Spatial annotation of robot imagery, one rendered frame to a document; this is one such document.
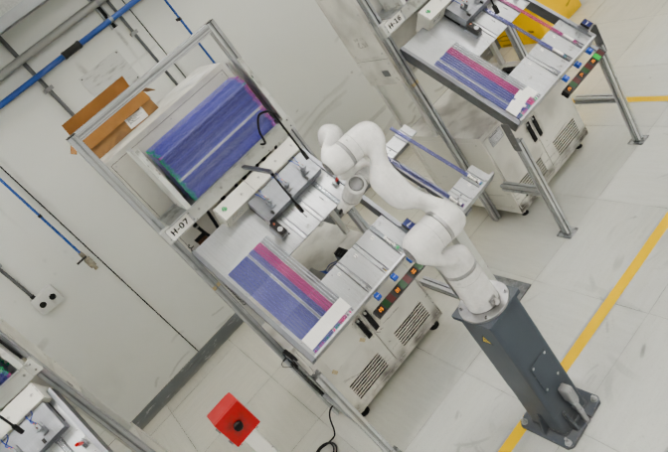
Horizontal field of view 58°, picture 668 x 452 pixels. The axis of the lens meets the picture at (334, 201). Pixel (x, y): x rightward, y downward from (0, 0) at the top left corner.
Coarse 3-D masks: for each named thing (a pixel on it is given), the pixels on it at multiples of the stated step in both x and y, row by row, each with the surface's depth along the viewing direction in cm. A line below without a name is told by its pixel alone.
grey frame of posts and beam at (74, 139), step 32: (288, 128) 274; (96, 160) 236; (256, 160) 268; (128, 192) 244; (224, 192) 261; (160, 224) 252; (192, 256) 261; (224, 288) 270; (320, 384) 243; (352, 416) 254; (384, 448) 265
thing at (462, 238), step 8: (424, 192) 271; (464, 232) 286; (456, 240) 286; (464, 240) 287; (472, 248) 290; (480, 256) 294; (480, 264) 294; (488, 272) 298; (496, 280) 302; (504, 280) 314; (512, 280) 311; (520, 288) 303; (528, 288) 301; (520, 296) 299
